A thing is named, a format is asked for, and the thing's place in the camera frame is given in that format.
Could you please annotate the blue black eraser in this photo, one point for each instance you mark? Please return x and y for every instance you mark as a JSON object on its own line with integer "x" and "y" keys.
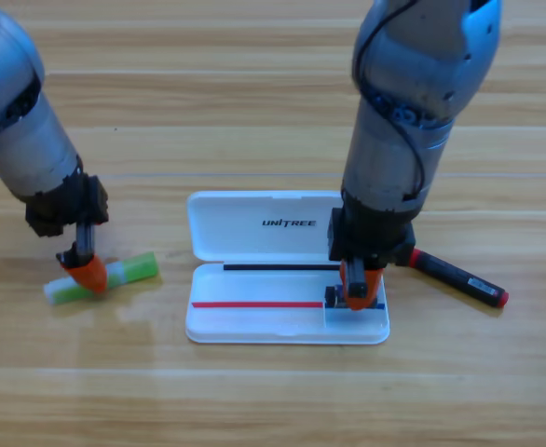
{"x": 332, "y": 296}

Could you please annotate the red black marker pen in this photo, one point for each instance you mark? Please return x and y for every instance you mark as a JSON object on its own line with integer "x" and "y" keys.
{"x": 459, "y": 278}

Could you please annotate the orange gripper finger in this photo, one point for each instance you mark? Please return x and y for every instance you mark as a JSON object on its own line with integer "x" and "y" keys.
{"x": 373, "y": 286}
{"x": 91, "y": 274}

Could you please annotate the green white highlighter pen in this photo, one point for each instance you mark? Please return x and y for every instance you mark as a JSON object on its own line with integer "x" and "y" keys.
{"x": 135, "y": 267}

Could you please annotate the white Unitree pencil case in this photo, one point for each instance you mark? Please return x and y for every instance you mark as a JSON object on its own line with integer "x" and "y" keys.
{"x": 263, "y": 321}

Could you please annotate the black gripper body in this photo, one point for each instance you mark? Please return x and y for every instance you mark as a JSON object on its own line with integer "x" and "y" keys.
{"x": 371, "y": 233}
{"x": 65, "y": 205}

